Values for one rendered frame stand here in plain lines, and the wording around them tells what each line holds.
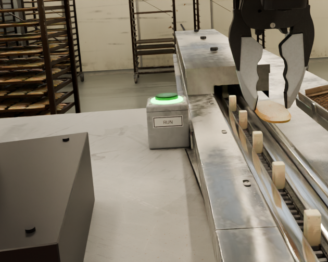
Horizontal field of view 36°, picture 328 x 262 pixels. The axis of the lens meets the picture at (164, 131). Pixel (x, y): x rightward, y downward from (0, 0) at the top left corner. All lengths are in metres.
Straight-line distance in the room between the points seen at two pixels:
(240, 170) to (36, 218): 0.27
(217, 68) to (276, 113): 0.49
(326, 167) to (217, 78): 0.40
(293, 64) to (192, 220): 0.22
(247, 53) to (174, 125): 0.27
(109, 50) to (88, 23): 0.50
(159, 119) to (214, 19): 6.84
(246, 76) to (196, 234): 0.20
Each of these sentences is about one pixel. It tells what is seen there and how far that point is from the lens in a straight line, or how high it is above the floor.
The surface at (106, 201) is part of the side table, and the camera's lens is 0.64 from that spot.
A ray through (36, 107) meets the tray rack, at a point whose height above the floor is 0.53.
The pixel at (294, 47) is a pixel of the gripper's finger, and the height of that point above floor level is 1.00.
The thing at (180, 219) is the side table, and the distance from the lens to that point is 0.58.
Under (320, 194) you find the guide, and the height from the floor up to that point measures 0.85.
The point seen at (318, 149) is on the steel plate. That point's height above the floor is 0.82.
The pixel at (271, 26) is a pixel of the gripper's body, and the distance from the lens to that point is 0.60.
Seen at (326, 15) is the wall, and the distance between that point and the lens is 7.97.
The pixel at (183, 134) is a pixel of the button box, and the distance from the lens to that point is 0.83.
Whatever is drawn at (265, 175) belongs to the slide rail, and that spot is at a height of 0.85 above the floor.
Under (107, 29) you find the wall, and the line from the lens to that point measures 7.66.
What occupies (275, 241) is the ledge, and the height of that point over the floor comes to 0.86.
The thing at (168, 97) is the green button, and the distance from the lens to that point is 0.84.
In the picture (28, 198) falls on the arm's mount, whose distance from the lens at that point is 0.46.
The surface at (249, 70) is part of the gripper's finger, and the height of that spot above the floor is 0.98.
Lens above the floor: 1.07
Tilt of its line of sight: 15 degrees down
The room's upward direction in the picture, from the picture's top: 4 degrees counter-clockwise
